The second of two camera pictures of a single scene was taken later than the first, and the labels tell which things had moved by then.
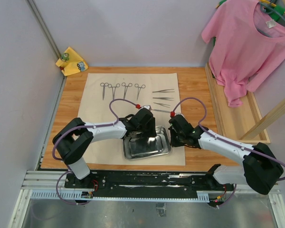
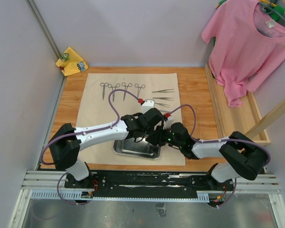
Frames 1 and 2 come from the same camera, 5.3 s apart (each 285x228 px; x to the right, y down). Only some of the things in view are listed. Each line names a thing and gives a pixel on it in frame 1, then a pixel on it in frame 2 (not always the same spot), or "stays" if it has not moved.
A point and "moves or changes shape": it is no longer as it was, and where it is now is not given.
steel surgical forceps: [164, 91] stays
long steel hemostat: [139, 89] stays
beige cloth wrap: [107, 97] stays
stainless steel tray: [142, 147] moves or changes shape
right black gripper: [173, 142] -> [157, 138]
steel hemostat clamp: [123, 84] stays
